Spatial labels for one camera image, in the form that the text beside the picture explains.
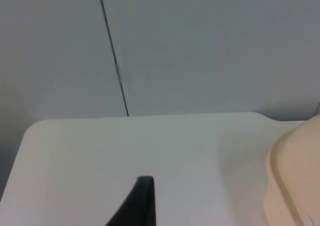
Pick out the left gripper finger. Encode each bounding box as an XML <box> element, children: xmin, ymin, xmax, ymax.
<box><xmin>104</xmin><ymin>176</ymin><xmax>157</xmax><ymax>226</ymax></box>

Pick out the cream lid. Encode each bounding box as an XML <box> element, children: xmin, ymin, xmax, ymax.
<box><xmin>266</xmin><ymin>114</ymin><xmax>320</xmax><ymax>226</ymax></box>

